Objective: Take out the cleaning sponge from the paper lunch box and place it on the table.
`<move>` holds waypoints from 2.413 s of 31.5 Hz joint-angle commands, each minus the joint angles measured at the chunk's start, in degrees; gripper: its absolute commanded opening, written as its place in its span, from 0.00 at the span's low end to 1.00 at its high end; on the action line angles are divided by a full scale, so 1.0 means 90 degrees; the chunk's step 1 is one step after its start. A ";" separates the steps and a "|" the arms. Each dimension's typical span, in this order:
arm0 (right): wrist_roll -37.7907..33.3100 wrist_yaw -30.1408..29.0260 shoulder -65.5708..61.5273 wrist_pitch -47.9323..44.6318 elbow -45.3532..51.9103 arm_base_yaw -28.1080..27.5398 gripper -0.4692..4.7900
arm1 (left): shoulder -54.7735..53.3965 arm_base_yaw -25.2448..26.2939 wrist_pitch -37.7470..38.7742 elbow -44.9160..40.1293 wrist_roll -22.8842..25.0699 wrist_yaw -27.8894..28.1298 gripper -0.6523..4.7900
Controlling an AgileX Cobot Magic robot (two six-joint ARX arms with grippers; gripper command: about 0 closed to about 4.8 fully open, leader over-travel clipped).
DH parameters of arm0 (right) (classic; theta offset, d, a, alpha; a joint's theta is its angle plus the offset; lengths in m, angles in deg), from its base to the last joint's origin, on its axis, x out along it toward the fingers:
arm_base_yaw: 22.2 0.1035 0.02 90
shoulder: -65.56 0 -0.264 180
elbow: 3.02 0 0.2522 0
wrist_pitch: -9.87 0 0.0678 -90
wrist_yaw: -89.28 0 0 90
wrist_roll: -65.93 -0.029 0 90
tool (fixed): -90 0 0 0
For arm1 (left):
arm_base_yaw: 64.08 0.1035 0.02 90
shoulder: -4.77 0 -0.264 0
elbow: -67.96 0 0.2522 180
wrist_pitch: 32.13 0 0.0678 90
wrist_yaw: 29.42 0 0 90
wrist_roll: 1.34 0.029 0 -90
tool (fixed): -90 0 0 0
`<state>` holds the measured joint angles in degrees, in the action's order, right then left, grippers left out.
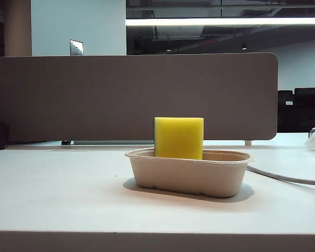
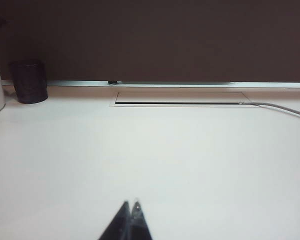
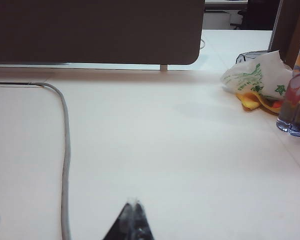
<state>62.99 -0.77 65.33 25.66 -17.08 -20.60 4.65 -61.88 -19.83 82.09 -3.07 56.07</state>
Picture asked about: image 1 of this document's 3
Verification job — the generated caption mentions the grey rail under divider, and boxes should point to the grey rail under divider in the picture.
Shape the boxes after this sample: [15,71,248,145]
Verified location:
[71,140,155,145]

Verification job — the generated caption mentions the beige paper lunch box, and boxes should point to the beige paper lunch box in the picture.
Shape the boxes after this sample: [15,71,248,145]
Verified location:
[124,147,256,198]

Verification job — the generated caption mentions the silver wall plate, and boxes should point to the silver wall plate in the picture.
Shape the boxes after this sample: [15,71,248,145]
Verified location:
[69,39,84,56]

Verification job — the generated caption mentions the grey desk divider panel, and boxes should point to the grey desk divider panel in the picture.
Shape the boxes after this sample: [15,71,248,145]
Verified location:
[0,52,278,144]

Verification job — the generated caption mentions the white cable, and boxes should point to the white cable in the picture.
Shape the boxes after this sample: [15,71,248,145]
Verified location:
[246,164,315,187]

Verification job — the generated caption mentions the beige pillar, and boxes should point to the beige pillar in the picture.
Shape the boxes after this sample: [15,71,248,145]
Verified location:
[4,0,32,57]

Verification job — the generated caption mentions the yellow cleaning sponge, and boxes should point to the yellow cleaning sponge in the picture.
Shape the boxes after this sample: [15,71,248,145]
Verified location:
[154,117,204,160]

